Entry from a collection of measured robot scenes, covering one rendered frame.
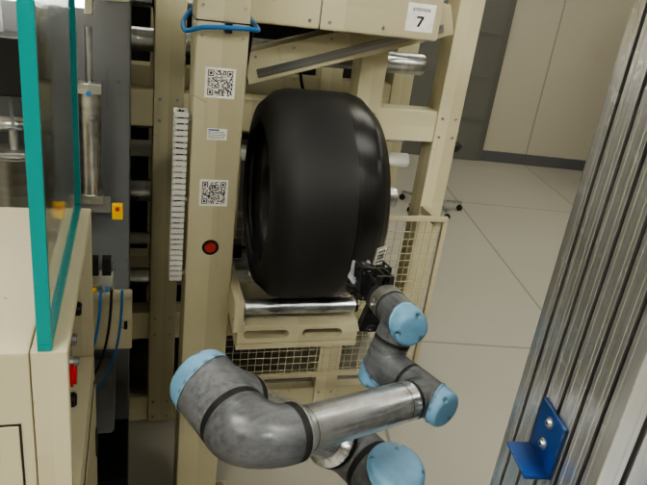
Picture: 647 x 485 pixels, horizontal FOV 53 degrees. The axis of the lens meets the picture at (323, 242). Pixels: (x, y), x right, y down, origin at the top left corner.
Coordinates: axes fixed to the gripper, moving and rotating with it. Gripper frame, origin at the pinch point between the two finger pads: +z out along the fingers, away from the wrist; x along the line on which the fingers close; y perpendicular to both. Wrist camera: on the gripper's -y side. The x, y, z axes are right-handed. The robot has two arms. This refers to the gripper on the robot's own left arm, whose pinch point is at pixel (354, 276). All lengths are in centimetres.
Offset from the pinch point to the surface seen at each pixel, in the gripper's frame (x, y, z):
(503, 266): -202, -83, 241
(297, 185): 13.9, 20.2, 9.6
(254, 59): 17, 48, 64
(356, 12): -10, 64, 49
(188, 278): 37, -12, 32
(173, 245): 41, -3, 32
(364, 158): -3.5, 27.2, 12.0
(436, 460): -69, -105, 64
